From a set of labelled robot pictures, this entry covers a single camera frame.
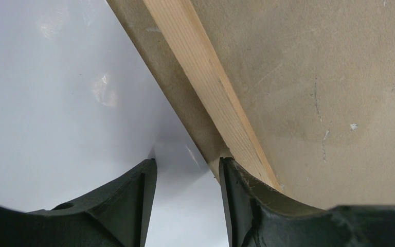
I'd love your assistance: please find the wooden picture frame with glass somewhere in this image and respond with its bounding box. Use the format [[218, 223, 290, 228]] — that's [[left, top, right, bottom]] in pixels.
[[142, 0, 395, 210]]

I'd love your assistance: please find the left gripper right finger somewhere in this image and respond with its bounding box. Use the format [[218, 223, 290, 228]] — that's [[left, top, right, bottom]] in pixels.
[[219, 157, 395, 246]]

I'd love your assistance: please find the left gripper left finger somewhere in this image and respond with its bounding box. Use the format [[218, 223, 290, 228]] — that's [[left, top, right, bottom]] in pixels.
[[0, 159, 157, 246]]

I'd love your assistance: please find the glossy printed photo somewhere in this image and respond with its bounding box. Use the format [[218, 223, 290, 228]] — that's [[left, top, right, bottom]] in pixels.
[[0, 1, 228, 246]]

